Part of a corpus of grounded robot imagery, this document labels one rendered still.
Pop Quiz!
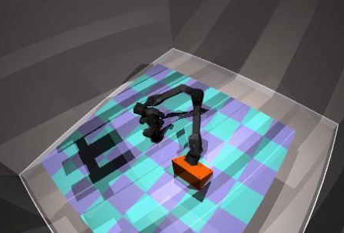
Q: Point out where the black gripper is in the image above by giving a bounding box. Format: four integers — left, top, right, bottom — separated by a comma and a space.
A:
142, 111, 165, 138

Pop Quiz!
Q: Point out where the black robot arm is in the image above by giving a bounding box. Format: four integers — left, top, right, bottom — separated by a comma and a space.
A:
134, 84, 204, 166

